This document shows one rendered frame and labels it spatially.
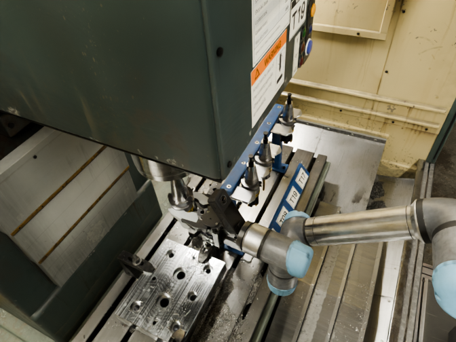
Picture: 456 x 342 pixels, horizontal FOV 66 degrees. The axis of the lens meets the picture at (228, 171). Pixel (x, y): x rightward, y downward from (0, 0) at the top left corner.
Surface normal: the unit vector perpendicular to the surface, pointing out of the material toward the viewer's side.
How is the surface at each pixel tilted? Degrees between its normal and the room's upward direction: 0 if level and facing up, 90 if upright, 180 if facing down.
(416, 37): 88
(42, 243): 90
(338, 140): 24
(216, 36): 90
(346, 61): 90
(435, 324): 0
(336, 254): 8
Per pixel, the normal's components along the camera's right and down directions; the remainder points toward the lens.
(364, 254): 0.00, -0.78
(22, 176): 0.90, 0.27
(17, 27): -0.44, 0.66
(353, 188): -0.24, -0.37
